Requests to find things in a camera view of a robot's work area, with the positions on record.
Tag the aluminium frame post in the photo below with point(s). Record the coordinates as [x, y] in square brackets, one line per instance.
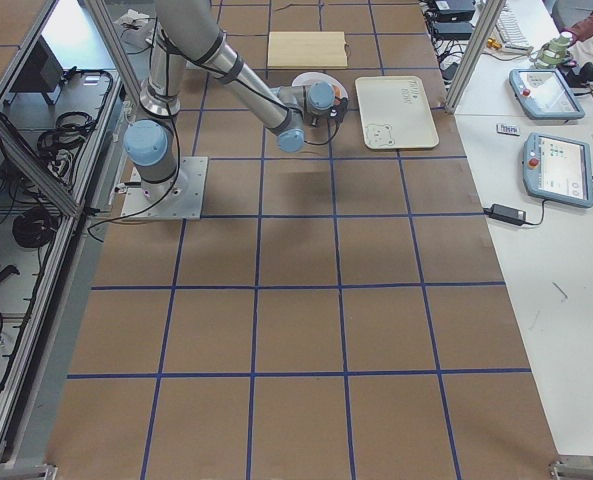
[482, 30]

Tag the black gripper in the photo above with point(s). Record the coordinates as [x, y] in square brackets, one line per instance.
[340, 104]

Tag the teach pendant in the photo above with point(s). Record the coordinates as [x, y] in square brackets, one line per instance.
[558, 169]
[543, 94]

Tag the upper teach pendant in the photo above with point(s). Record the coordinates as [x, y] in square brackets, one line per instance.
[543, 94]

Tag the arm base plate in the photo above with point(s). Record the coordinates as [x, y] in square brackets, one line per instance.
[178, 198]

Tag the lower teach pendant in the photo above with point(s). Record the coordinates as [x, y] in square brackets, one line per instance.
[558, 169]

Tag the black power brick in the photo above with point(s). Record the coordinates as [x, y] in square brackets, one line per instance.
[506, 214]

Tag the white keyboard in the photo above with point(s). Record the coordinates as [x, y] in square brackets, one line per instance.
[510, 34]

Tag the bamboo cutting board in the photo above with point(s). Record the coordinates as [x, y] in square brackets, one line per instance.
[290, 50]

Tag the cream bear tray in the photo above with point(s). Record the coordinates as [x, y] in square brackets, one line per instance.
[395, 113]

